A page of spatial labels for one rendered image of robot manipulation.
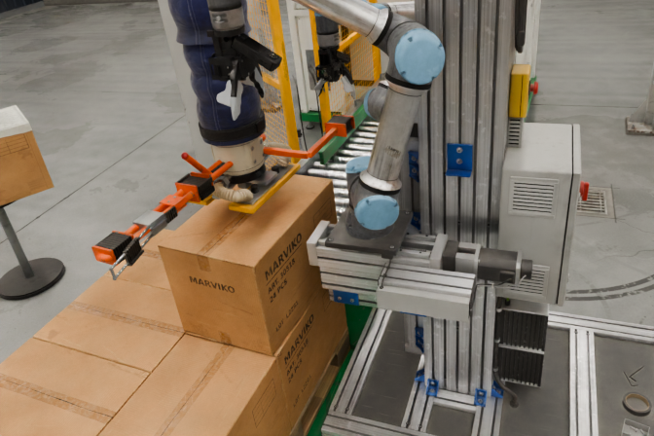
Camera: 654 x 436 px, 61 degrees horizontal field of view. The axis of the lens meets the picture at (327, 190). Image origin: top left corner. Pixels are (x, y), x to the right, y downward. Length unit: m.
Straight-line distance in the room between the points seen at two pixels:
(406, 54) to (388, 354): 1.49
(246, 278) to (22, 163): 1.91
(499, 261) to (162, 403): 1.18
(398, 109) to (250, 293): 0.84
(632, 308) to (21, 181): 3.26
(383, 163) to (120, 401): 1.22
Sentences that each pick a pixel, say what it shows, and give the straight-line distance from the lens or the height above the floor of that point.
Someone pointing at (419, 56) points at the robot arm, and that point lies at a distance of 1.34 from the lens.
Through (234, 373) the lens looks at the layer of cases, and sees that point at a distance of 2.05.
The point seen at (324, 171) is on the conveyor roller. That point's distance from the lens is 3.16.
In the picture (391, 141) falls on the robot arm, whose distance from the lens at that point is 1.42.
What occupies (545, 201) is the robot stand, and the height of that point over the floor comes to 1.13.
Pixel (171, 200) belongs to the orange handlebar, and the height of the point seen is 1.19.
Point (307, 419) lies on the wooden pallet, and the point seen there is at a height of 0.02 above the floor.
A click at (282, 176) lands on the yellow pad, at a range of 2.03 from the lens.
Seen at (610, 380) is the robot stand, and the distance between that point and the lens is 2.51.
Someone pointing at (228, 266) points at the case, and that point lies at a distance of 1.88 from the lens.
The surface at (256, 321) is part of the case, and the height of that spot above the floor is 0.70.
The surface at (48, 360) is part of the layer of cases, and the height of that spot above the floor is 0.54.
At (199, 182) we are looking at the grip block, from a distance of 1.82.
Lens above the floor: 2.00
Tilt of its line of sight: 29 degrees down
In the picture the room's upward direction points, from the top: 7 degrees counter-clockwise
